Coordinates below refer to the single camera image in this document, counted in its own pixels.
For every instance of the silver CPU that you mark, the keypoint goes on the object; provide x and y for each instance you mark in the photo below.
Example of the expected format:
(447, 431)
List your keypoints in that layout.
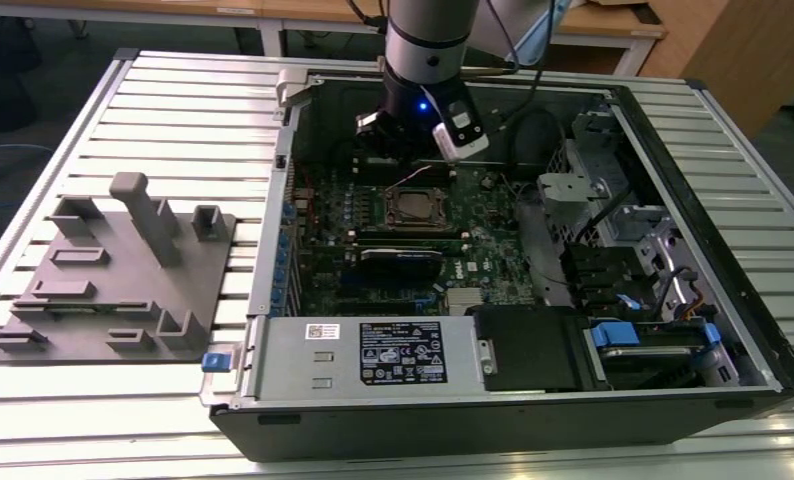
(418, 207)

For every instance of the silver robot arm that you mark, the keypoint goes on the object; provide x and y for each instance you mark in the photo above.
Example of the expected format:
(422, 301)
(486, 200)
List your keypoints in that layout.
(430, 45)

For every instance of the CPU socket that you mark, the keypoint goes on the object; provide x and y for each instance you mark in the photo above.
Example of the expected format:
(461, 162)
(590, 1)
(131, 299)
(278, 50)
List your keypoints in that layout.
(391, 225)

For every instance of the silver drive cage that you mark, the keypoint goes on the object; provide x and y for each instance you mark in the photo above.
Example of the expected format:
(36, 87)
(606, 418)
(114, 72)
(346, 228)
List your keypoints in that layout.
(570, 192)

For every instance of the black graphics card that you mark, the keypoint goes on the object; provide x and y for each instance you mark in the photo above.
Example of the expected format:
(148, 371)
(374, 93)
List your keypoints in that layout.
(399, 267)

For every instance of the green motherboard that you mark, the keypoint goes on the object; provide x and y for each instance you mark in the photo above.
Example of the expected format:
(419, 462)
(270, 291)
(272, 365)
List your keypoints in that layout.
(503, 280)

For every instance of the silver chipset heatsink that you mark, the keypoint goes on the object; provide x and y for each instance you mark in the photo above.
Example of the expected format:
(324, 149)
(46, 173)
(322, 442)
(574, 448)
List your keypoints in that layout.
(466, 296)

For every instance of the black plastic disk bay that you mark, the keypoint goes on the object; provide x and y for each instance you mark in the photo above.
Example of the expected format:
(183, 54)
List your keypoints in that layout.
(603, 272)

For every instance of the silver power supply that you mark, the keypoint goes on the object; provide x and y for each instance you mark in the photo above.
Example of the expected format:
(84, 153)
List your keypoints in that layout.
(283, 350)

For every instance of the grey parts rack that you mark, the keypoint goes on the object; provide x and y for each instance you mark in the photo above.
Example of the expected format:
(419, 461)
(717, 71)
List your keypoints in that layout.
(136, 280)

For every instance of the hard disk in blue carrier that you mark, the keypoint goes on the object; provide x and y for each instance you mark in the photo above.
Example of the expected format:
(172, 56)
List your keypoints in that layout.
(613, 334)

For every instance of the wooden cabinet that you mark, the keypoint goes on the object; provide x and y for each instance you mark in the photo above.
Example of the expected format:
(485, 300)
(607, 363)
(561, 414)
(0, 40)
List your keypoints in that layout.
(757, 50)

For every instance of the blue case latch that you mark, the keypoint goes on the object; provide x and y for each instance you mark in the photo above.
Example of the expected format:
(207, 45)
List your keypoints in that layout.
(216, 362)

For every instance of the black office chair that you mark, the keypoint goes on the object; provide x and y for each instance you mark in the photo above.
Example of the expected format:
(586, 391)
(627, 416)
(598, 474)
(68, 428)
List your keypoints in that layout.
(3, 85)

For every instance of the black PC case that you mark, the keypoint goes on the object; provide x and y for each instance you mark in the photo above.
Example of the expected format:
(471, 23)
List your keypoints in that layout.
(437, 435)

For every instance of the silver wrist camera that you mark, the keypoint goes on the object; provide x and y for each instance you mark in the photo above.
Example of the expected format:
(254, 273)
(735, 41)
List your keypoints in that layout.
(470, 147)

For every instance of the wooden desk white frame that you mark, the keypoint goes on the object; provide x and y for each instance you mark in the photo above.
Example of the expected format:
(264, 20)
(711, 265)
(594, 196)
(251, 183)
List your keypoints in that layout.
(103, 4)
(623, 27)

